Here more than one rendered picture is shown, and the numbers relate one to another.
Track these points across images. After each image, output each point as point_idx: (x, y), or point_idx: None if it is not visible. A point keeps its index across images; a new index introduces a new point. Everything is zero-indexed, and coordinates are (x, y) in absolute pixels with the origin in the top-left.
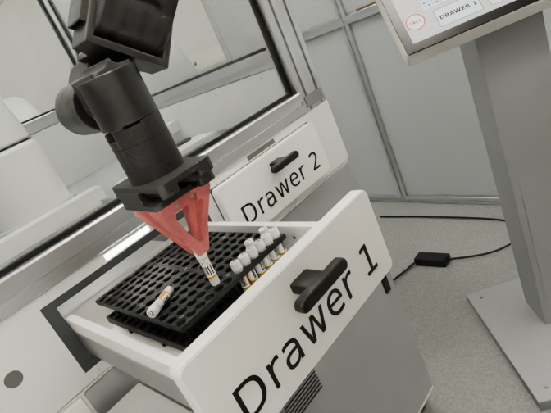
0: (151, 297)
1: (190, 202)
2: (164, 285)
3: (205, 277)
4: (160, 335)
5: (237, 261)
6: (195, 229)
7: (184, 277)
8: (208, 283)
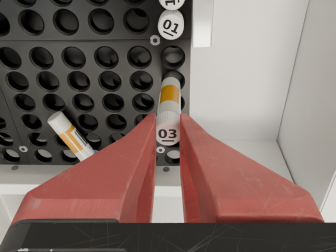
0: (17, 130)
1: (140, 177)
2: (3, 100)
3: (93, 58)
4: (92, 137)
5: (181, 25)
6: (152, 141)
7: (24, 69)
8: (129, 74)
